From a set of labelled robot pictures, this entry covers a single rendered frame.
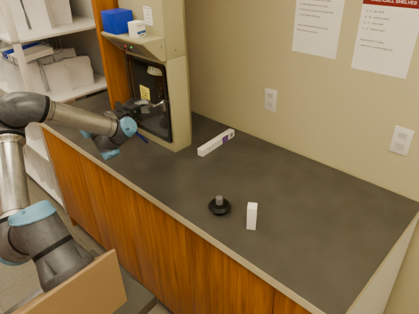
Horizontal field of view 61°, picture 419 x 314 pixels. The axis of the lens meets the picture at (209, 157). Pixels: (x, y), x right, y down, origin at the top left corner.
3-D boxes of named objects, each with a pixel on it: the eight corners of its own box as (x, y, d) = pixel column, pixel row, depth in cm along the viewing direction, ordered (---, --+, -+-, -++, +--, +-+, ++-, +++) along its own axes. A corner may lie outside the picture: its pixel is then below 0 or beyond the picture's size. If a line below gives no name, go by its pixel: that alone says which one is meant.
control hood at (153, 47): (124, 48, 175) (121, 27, 170) (167, 60, 156) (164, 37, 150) (103, 53, 168) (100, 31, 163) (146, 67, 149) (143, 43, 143)
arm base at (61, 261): (48, 292, 90) (27, 258, 90) (41, 293, 102) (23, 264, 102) (100, 256, 99) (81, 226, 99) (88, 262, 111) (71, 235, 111)
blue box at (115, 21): (122, 28, 168) (119, 7, 163) (134, 30, 162) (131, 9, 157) (103, 32, 162) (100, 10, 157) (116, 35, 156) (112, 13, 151)
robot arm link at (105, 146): (116, 151, 143) (101, 128, 144) (101, 164, 149) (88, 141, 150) (129, 146, 150) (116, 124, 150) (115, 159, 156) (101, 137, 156)
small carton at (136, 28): (138, 33, 157) (136, 19, 154) (146, 35, 154) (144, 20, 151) (129, 36, 153) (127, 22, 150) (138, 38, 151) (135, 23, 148)
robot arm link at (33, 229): (42, 250, 92) (14, 205, 93) (21, 265, 100) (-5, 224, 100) (78, 228, 102) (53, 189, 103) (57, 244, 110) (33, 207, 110)
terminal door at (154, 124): (136, 125, 197) (125, 53, 175) (173, 144, 178) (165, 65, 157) (135, 126, 196) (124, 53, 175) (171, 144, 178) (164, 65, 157)
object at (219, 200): (219, 200, 148) (218, 187, 144) (235, 209, 142) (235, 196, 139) (202, 210, 142) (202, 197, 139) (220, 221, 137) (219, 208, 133)
